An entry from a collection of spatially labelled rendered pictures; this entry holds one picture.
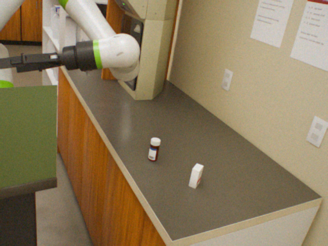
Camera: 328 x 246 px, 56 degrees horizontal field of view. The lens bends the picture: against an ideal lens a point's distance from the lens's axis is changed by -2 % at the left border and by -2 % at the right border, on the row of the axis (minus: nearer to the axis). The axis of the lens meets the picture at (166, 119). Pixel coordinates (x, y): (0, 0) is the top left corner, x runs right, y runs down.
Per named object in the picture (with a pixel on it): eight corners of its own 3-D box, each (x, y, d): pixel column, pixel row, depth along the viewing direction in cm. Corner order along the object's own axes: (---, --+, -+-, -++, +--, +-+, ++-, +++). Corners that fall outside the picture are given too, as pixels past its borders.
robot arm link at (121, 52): (137, 25, 96) (142, 58, 94) (138, 43, 108) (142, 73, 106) (90, 30, 95) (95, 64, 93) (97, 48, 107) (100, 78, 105)
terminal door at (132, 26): (118, 75, 209) (124, 13, 192) (135, 91, 185) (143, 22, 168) (117, 75, 208) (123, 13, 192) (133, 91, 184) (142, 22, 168)
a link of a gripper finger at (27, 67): (36, 61, 103) (37, 61, 104) (15, 63, 103) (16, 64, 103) (38, 69, 104) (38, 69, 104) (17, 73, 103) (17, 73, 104)
